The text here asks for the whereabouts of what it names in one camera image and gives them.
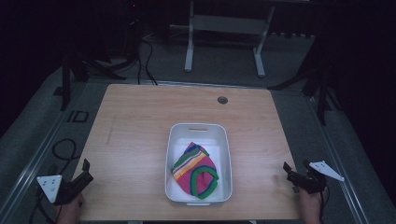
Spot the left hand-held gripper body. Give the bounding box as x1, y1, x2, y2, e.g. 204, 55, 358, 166
35, 171, 94, 206

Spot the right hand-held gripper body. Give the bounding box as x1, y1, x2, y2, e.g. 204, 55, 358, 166
288, 160, 346, 195

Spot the striped pink knit sock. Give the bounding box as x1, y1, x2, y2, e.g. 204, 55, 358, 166
170, 141, 220, 201

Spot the white plastic bin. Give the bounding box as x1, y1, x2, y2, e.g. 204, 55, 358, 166
164, 122, 233, 206

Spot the person's left hand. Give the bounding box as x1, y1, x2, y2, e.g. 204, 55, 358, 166
55, 192, 85, 224

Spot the person's right hand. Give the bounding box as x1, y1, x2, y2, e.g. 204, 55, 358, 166
298, 186, 329, 224

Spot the black tripod stand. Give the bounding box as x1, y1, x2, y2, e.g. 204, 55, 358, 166
60, 52, 139, 112
266, 36, 344, 126

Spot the black looped floor cable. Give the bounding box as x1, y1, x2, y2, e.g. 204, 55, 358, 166
51, 138, 81, 175

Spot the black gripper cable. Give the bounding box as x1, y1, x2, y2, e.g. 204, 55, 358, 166
28, 186, 57, 224
318, 185, 331, 224

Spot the white metal desk frame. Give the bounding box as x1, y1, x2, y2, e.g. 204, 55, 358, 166
184, 0, 276, 78

